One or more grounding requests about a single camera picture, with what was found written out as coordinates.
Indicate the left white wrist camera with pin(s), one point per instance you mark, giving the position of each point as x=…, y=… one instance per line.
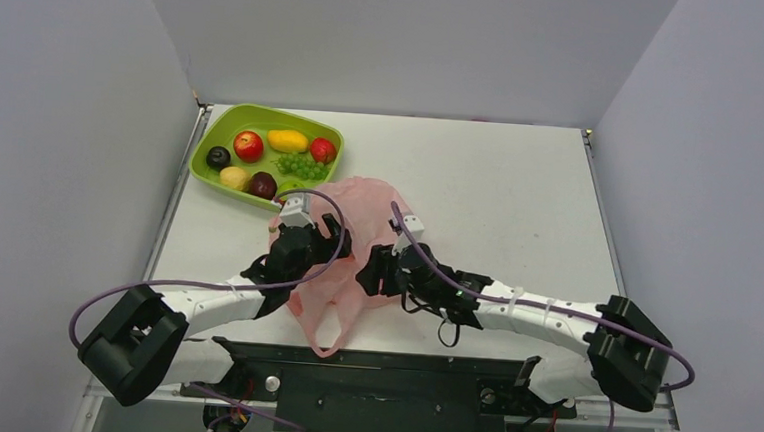
x=296, y=212

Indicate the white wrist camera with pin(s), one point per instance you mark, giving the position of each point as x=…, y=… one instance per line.
x=409, y=229
x=296, y=212

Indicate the dark fake mangosteen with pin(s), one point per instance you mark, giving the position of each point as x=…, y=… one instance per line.
x=218, y=158

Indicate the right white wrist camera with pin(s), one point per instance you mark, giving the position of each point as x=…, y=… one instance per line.
x=409, y=229

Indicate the small red fake fruit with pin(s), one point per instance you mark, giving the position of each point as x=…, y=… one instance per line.
x=323, y=151

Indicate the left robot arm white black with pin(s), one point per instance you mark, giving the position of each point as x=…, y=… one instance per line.
x=149, y=337

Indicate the green fake lime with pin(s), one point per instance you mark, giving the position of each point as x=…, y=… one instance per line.
x=287, y=186

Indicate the green plastic tray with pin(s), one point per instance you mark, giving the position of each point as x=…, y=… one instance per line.
x=260, y=120

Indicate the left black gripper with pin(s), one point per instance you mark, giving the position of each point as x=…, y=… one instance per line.
x=329, y=247

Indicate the dark red fake apple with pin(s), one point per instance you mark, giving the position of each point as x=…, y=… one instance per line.
x=262, y=185

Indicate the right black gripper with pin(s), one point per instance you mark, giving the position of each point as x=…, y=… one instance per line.
x=379, y=272

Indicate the pink plastic bag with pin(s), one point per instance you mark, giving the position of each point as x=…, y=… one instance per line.
x=366, y=205

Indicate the yellow fake lemon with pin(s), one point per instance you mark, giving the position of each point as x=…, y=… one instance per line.
x=234, y=178

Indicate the green fake grapes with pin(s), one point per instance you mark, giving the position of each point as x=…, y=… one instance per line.
x=301, y=166

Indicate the yellow fake mango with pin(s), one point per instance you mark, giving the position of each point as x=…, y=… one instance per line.
x=288, y=141

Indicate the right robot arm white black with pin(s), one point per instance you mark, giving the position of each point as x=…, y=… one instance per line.
x=618, y=352

